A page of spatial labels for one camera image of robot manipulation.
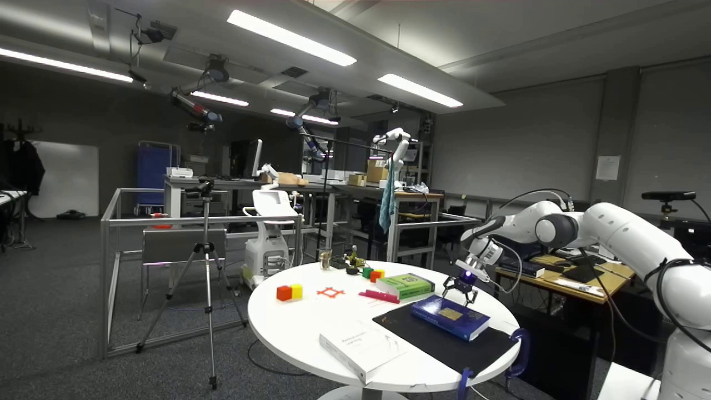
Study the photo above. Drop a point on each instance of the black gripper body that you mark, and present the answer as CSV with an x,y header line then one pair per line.
x,y
467,272

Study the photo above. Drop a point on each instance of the blue hardcover book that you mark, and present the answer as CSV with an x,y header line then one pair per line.
x,y
446,316

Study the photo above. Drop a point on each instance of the ceiling mounted robot arm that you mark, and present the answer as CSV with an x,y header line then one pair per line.
x,y
195,108
312,136

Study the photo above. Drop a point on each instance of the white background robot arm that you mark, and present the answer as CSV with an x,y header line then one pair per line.
x,y
391,145

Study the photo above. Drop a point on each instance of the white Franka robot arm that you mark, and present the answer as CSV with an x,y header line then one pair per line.
x,y
629,233

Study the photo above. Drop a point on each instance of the white book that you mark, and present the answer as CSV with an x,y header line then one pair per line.
x,y
363,349

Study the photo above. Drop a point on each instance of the green box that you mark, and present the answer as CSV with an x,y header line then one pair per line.
x,y
404,284

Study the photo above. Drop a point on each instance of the black table mat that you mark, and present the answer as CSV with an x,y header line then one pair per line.
x,y
429,345

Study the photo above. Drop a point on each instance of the small orange cube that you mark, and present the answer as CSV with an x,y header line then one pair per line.
x,y
378,276

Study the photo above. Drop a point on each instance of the blue table clamp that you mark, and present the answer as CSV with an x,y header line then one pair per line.
x,y
521,353
464,381

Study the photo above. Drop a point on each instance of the small green cube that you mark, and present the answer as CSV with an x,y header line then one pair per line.
x,y
366,272

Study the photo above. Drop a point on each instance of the metal workbench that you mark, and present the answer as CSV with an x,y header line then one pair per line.
x,y
391,222

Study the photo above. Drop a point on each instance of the dark toy figure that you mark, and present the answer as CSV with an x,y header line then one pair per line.
x,y
353,261

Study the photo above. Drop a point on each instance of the blue hanging cloth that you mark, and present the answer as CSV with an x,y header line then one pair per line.
x,y
386,203

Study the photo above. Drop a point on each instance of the orange hash-shaped piece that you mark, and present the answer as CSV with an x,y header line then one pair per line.
x,y
330,291

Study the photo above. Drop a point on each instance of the small glass jar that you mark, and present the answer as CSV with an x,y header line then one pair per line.
x,y
324,261

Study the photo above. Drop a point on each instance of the cardboard box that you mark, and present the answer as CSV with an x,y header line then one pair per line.
x,y
376,174

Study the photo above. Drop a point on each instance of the wooden desk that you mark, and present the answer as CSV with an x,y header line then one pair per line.
x,y
613,281

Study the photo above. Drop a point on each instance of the yellow cube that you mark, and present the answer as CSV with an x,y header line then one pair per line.
x,y
295,291

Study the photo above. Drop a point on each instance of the red cube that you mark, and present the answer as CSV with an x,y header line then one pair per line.
x,y
285,293

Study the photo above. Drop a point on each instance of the white wheeled cart machine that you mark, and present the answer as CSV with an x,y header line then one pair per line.
x,y
268,255

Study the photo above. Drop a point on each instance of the fluorescent ceiling light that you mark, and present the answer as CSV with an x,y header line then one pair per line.
x,y
220,99
292,39
66,66
303,115
421,91

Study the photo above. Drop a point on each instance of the black sensor bar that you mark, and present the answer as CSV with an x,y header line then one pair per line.
x,y
669,196

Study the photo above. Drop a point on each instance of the blue cabinet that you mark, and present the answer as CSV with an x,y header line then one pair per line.
x,y
154,174

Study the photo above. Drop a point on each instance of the white board panel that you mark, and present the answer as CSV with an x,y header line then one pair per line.
x,y
66,181

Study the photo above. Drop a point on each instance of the dark hanging jacket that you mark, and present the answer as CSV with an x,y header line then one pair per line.
x,y
20,166

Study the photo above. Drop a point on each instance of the paper sheet on wall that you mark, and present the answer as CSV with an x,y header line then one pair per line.
x,y
606,166

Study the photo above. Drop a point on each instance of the black camera tripod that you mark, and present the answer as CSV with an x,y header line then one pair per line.
x,y
206,252

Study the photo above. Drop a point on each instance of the grey metal railing frame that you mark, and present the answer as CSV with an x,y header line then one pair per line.
x,y
104,281

